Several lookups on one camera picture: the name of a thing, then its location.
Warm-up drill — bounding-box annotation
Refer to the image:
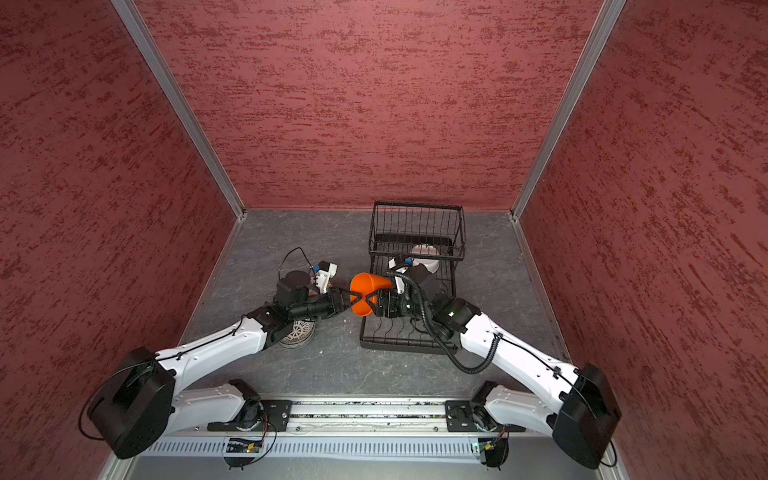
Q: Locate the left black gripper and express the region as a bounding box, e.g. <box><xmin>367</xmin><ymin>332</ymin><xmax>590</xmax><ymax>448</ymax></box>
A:
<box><xmin>291</xmin><ymin>286</ymin><xmax>363</xmax><ymax>321</ymax></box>

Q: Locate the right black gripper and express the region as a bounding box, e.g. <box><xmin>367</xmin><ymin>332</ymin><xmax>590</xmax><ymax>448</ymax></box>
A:
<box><xmin>366</xmin><ymin>287</ymin><xmax>433</xmax><ymax>320</ymax></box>

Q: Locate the orange square bowl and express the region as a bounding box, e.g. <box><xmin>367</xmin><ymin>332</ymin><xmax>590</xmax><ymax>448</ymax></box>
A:
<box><xmin>350</xmin><ymin>273</ymin><xmax>392</xmax><ymax>317</ymax></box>

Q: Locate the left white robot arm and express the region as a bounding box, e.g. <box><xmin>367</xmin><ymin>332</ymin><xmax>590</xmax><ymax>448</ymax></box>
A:
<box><xmin>80</xmin><ymin>287</ymin><xmax>363</xmax><ymax>459</ymax></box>

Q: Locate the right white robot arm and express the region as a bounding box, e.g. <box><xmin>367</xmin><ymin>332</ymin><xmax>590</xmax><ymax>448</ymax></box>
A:
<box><xmin>350</xmin><ymin>263</ymin><xmax>622</xmax><ymax>470</ymax></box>

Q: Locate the white lattice patterned bowl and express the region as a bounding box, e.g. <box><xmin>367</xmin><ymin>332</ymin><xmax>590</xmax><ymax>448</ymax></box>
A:
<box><xmin>279</xmin><ymin>321</ymin><xmax>316</xmax><ymax>348</ymax></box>

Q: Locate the right corner aluminium profile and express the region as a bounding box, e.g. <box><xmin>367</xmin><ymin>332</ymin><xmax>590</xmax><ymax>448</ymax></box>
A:
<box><xmin>511</xmin><ymin>0</ymin><xmax>626</xmax><ymax>223</ymax></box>

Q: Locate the corner aluminium profile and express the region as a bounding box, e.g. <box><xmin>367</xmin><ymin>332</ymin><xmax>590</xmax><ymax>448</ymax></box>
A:
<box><xmin>511</xmin><ymin>0</ymin><xmax>626</xmax><ymax>223</ymax></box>
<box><xmin>111</xmin><ymin>0</ymin><xmax>247</xmax><ymax>222</ymax></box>

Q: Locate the left corner aluminium profile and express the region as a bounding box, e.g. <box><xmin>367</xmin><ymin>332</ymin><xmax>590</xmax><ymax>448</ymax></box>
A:
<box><xmin>111</xmin><ymin>0</ymin><xmax>247</xmax><ymax>222</ymax></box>

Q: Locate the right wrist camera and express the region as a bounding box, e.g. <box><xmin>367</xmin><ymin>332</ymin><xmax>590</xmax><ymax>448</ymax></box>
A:
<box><xmin>386</xmin><ymin>256</ymin><xmax>414</xmax><ymax>295</ymax></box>

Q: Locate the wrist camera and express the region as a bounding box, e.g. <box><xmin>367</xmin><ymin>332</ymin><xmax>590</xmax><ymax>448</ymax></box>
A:
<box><xmin>386</xmin><ymin>256</ymin><xmax>414</xmax><ymax>295</ymax></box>
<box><xmin>274</xmin><ymin>261</ymin><xmax>338</xmax><ymax>307</ymax></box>

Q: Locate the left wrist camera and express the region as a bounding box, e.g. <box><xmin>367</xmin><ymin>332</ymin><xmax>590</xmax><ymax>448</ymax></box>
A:
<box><xmin>274</xmin><ymin>261</ymin><xmax>338</xmax><ymax>307</ymax></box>

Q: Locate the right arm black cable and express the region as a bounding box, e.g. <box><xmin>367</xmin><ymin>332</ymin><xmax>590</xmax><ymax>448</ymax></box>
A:
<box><xmin>383</xmin><ymin>271</ymin><xmax>503</xmax><ymax>376</ymax></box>

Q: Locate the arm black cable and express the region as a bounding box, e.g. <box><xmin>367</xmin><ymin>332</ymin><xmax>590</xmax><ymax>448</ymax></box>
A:
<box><xmin>77</xmin><ymin>247</ymin><xmax>316</xmax><ymax>442</ymax></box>
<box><xmin>383</xmin><ymin>271</ymin><xmax>503</xmax><ymax>376</ymax></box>

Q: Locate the black wire dish rack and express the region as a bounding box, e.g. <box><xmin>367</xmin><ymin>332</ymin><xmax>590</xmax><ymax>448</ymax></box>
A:
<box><xmin>359</xmin><ymin>201</ymin><xmax>466</xmax><ymax>354</ymax></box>

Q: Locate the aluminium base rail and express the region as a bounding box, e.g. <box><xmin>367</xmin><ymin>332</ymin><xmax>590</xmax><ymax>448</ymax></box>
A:
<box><xmin>122</xmin><ymin>395</ymin><xmax>601</xmax><ymax>434</ymax></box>

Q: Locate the perforated cable duct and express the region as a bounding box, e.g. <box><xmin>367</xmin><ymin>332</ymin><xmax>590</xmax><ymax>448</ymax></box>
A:
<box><xmin>142</xmin><ymin>435</ymin><xmax>480</xmax><ymax>463</ymax></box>

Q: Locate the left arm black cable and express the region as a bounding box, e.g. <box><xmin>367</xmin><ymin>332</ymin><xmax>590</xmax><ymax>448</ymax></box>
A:
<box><xmin>77</xmin><ymin>247</ymin><xmax>316</xmax><ymax>442</ymax></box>

